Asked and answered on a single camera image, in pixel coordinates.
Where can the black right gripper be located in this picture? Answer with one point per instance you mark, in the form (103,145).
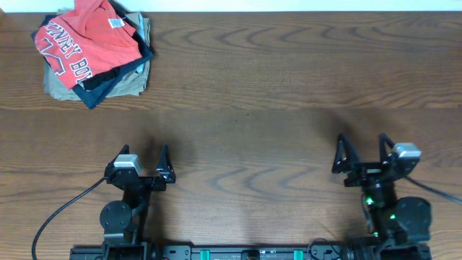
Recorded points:
(367,172)

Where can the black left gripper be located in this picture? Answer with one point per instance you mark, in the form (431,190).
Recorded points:
(166,172)

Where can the red printed t-shirt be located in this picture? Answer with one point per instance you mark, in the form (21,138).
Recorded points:
(86,41)

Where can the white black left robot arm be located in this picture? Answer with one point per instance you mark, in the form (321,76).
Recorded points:
(123,220)

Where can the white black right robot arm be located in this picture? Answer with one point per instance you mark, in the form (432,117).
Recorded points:
(398,227)

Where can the navy blue folded garment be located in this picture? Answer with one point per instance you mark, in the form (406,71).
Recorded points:
(92,98)

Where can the black folded garment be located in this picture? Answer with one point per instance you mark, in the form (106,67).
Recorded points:
(110,78)

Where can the khaki folded garment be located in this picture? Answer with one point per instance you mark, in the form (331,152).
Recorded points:
(132,83)

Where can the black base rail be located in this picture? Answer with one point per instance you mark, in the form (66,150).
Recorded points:
(314,251)

